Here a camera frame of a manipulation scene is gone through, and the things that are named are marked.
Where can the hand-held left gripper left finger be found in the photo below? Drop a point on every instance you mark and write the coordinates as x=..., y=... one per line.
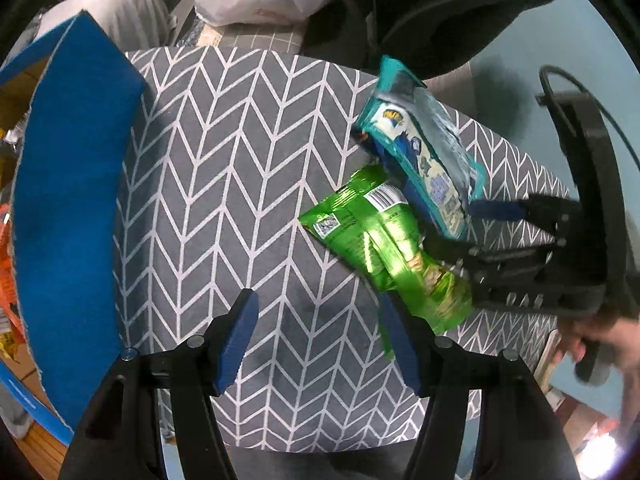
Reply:
x=235, y=337

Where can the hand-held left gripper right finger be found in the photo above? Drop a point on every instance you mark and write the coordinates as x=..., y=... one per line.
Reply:
x=404, y=342

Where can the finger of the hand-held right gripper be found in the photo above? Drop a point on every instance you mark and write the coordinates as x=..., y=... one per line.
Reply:
x=490, y=262
x=492, y=210

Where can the teal snack packet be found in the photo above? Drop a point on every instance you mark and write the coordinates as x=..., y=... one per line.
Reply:
x=425, y=160

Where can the green snack packet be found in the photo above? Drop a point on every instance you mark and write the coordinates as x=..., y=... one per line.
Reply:
x=380, y=245

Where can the blue cardboard box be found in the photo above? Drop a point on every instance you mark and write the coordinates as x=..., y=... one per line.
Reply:
x=70, y=200

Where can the person's right hand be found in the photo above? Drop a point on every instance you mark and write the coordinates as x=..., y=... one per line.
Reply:
x=622, y=345

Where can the grey herringbone tablecloth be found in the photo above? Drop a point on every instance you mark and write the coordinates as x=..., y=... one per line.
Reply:
x=225, y=160

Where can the black office chair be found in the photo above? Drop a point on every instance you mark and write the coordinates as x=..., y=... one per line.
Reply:
x=425, y=15

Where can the grey grid-pattern mat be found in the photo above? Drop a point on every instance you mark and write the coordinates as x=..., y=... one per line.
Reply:
x=250, y=37

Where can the grey pillow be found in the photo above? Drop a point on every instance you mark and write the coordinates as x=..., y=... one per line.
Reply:
x=125, y=10

